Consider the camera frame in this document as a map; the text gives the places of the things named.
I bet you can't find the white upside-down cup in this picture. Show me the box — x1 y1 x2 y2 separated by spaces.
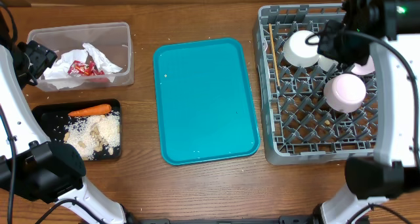
318 55 338 72

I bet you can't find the white napkin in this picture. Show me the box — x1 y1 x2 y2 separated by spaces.
43 43 123 89

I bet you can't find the white bowl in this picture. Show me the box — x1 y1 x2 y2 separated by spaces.
283 30 320 68

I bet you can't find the white round plate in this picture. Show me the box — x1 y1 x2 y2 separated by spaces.
351 56 375 76

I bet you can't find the red snack wrapper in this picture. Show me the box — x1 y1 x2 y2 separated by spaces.
67 60 105 77

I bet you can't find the pink bowl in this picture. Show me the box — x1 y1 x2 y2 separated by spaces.
324 74 366 113

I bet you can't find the wooden chopstick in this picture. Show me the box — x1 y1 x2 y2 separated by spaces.
268 24 280 90

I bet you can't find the orange carrot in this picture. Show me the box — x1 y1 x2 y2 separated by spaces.
68 104 112 117

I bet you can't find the white rice pile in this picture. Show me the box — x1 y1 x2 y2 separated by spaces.
64 111 122 161

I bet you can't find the peanuts pile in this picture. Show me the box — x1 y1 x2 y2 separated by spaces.
64 125 119 160

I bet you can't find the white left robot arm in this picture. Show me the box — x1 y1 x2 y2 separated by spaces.
1 19 136 223

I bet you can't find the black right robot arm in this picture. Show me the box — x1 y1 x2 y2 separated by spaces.
312 0 419 223

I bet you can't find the black waste tray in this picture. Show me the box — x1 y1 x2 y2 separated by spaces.
32 99 121 143

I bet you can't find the grey dishwasher rack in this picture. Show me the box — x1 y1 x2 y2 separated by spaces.
253 3 378 165

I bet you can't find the clear plastic bin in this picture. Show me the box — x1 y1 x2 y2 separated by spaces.
27 22 135 91

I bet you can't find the teal plastic tray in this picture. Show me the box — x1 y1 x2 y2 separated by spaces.
153 37 260 166

